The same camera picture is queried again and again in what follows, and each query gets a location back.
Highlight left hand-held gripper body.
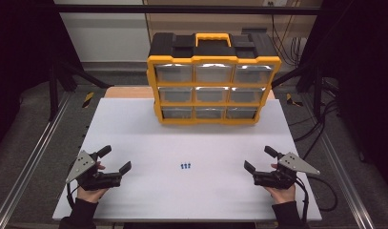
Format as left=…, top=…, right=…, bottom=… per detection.
left=65, top=150, right=123, bottom=192

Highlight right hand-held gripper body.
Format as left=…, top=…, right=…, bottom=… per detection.
left=252, top=152, right=321, bottom=191

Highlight clear plastic storage drawer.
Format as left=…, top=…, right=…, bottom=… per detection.
left=234, top=64, right=275, bottom=85

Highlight yellow black organizer cabinet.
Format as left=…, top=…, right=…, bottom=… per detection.
left=146, top=31, right=282, bottom=126

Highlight person's left hand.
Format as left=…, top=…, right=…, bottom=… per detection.
left=76, top=161, right=111, bottom=204

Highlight person's right hand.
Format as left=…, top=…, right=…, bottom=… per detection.
left=265, top=163, right=296, bottom=205

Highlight yellow black tape strip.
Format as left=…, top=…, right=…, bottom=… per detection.
left=81, top=91, right=95, bottom=110
left=285, top=93, right=305, bottom=108

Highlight black metal stand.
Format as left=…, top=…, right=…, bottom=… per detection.
left=48, top=59, right=115, bottom=122
left=271, top=60, right=325, bottom=119

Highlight grid of clear drawers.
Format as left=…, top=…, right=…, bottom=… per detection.
left=154, top=63, right=258, bottom=120

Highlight black curtain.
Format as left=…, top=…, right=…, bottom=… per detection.
left=299, top=0, right=388, bottom=196
left=0, top=0, right=85, bottom=156

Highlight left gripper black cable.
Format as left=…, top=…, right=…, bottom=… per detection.
left=66, top=181, right=80, bottom=210

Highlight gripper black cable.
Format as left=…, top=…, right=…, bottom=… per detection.
left=66, top=181, right=80, bottom=210
left=295, top=177, right=311, bottom=224

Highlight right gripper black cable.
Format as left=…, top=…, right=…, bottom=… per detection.
left=295, top=177, right=311, bottom=224

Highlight black floor cables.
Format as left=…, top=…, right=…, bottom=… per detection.
left=287, top=98, right=339, bottom=160

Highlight black cable loop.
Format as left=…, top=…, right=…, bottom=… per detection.
left=305, top=174, right=339, bottom=213

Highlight aluminium floor rail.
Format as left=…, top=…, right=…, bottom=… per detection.
left=300, top=94, right=378, bottom=229
left=0, top=91, right=72, bottom=229

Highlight hanging wall cables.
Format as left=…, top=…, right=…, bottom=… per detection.
left=270, top=13, right=308, bottom=69

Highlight white wall outlet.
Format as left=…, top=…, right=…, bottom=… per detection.
left=262, top=0, right=289, bottom=8

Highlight black horizontal frame bar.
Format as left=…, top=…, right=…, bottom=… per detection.
left=52, top=3, right=323, bottom=16

